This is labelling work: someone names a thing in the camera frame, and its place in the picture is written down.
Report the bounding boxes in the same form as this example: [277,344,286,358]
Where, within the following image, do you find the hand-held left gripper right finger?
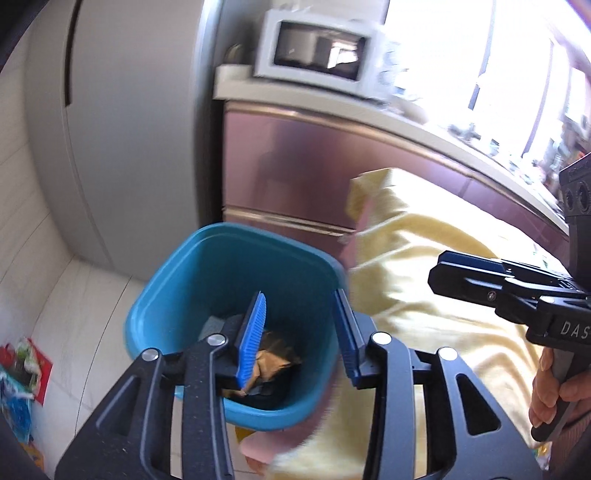
[333,288,546,480]

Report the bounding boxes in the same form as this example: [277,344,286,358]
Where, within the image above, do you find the pink garment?
[235,427,296,476]

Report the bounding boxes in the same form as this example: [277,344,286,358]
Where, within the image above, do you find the blue plastic bin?
[124,222,348,432]

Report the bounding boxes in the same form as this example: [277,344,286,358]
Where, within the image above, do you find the white microwave oven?
[253,10,393,100]

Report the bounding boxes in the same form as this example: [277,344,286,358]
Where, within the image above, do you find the person's right hand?
[529,347,563,429]

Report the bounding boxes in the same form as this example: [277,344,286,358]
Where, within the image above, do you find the brown base cabinets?
[222,99,573,278]

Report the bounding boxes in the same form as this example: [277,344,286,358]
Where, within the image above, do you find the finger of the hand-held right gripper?
[427,261,548,320]
[438,250,572,297]

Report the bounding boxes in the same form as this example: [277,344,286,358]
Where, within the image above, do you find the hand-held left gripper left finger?
[54,291,269,480]

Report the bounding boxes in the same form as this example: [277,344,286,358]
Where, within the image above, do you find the kitchen window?
[383,0,591,162]

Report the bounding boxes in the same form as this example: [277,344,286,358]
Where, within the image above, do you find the yellow checked tablecloth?
[270,167,573,480]

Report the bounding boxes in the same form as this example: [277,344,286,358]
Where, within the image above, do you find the grey refrigerator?
[23,0,259,287]

